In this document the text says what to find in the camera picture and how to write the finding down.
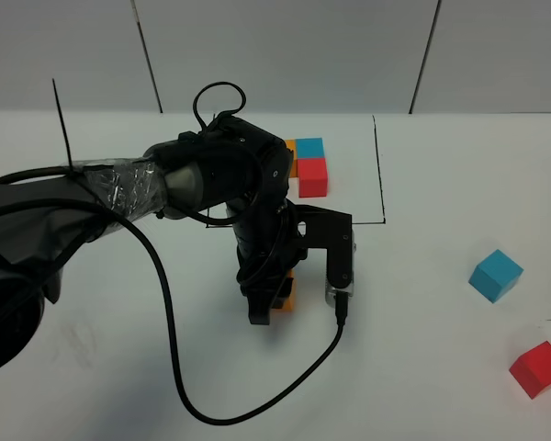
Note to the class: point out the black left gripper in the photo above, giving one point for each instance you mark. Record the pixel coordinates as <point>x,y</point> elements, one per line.
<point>261,239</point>

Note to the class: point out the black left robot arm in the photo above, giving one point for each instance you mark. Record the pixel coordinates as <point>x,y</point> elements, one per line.
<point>230,172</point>

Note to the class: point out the red template block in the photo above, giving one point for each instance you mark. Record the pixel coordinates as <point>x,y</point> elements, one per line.
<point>312,178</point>

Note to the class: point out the blue template block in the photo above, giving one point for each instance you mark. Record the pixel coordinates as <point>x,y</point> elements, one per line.
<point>310,148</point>

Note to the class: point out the orange template block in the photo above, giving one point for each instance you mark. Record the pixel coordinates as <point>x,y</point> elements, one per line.
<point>292,147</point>

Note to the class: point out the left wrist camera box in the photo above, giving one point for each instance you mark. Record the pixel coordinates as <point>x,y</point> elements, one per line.
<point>332,231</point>

